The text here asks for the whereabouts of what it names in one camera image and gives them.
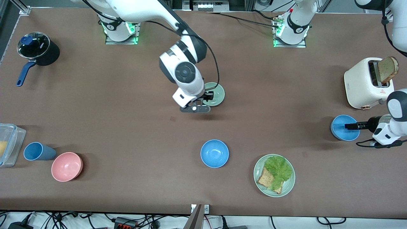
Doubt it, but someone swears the green bowl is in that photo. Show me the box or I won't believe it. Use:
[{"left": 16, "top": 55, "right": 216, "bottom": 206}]
[{"left": 203, "top": 82, "right": 225, "bottom": 107}]

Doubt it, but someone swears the blue bowl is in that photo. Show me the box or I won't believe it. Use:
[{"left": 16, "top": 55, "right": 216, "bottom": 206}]
[
  {"left": 200, "top": 139, "right": 229, "bottom": 168},
  {"left": 331, "top": 115, "right": 360, "bottom": 141}
]

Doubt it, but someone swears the pink bowl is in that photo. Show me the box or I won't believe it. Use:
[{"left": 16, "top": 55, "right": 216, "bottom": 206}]
[{"left": 51, "top": 152, "right": 84, "bottom": 182}]

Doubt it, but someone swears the white toaster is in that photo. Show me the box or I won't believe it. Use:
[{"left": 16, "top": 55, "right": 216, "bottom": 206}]
[{"left": 344, "top": 57, "right": 395, "bottom": 109}]

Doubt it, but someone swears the brown bread slice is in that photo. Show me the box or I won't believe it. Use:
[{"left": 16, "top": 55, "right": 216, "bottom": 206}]
[
  {"left": 377, "top": 56, "right": 399, "bottom": 84},
  {"left": 257, "top": 167, "right": 283, "bottom": 194}
]

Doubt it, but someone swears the green lettuce leaf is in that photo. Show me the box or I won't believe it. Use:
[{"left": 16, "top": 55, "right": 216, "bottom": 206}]
[{"left": 265, "top": 156, "right": 293, "bottom": 191}]

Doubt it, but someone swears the white socket strip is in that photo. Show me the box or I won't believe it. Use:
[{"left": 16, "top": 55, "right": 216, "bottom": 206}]
[{"left": 192, "top": 0, "right": 229, "bottom": 11}]

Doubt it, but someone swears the green plate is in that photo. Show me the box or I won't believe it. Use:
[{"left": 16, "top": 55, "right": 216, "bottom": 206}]
[{"left": 253, "top": 154, "right": 296, "bottom": 198}]

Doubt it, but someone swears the black orange power strip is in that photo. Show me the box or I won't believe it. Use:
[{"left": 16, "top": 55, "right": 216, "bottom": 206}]
[{"left": 114, "top": 217, "right": 138, "bottom": 229}]

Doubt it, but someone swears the black pot with glass lid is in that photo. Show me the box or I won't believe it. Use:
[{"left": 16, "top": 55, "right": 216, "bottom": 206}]
[{"left": 16, "top": 32, "right": 60, "bottom": 87}]

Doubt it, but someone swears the blue cup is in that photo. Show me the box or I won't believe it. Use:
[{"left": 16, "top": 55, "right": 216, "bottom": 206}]
[{"left": 24, "top": 142, "right": 57, "bottom": 161}]

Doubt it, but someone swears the clear plastic container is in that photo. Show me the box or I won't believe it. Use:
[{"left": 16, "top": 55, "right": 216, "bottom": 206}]
[{"left": 0, "top": 123, "right": 26, "bottom": 168}]

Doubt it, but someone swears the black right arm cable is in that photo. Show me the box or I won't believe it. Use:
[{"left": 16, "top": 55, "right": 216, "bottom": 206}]
[{"left": 140, "top": 19, "right": 220, "bottom": 86}]

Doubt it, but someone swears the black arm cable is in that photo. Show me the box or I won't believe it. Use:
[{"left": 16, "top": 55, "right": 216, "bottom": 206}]
[
  {"left": 355, "top": 0, "right": 407, "bottom": 149},
  {"left": 140, "top": 19, "right": 220, "bottom": 86}
]

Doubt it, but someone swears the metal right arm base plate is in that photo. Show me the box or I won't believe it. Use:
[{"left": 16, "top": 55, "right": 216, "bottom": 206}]
[{"left": 105, "top": 19, "right": 141, "bottom": 45}]

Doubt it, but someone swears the long black table cable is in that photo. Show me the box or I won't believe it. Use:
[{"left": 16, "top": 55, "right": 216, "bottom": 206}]
[{"left": 206, "top": 11, "right": 282, "bottom": 28}]

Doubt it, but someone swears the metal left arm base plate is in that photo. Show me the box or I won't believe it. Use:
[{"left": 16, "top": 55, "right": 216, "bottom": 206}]
[{"left": 273, "top": 16, "right": 307, "bottom": 48}]

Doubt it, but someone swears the looped black floor cable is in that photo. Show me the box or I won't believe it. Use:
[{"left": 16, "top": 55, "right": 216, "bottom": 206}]
[{"left": 316, "top": 217, "right": 347, "bottom": 225}]

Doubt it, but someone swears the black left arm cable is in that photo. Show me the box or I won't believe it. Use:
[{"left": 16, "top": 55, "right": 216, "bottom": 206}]
[{"left": 355, "top": 0, "right": 407, "bottom": 149}]

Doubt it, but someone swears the grey metal bracket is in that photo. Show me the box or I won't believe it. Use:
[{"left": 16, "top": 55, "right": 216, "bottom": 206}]
[{"left": 183, "top": 205, "right": 204, "bottom": 229}]

